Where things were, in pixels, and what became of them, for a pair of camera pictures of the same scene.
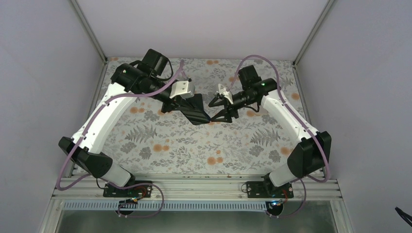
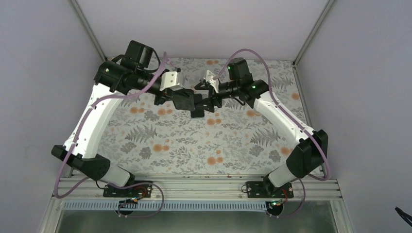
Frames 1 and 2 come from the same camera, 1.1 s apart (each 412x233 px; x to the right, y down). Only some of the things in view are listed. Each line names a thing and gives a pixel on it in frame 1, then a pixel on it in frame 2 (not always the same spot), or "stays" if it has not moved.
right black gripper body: x=231 y=109 to x=214 y=98
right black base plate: x=266 y=189 stays
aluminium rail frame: x=81 y=187 stays
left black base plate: x=142 y=191 stays
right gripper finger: x=221 y=103 to x=198 y=86
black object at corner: x=403 y=216 stays
